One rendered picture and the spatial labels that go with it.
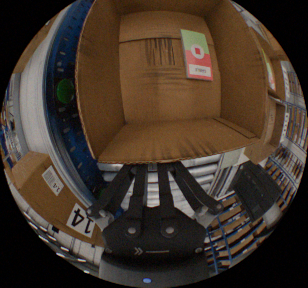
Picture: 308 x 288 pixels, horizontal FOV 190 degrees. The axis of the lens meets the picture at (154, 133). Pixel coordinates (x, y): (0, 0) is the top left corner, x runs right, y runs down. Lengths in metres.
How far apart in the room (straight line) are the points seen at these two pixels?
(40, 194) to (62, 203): 0.09
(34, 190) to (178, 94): 0.45
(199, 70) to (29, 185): 0.51
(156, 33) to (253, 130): 0.33
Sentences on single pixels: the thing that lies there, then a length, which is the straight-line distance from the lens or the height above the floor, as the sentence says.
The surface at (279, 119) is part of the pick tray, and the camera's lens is 0.82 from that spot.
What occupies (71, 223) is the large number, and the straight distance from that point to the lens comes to 0.42.
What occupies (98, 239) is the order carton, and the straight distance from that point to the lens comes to 0.59.
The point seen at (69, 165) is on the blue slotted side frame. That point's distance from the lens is 0.31.
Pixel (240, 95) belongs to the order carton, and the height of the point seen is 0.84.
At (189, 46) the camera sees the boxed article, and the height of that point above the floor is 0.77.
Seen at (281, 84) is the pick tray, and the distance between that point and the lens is 0.82.
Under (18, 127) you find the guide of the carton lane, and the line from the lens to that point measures 0.63.
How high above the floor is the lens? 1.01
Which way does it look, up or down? 68 degrees down
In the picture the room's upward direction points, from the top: 177 degrees clockwise
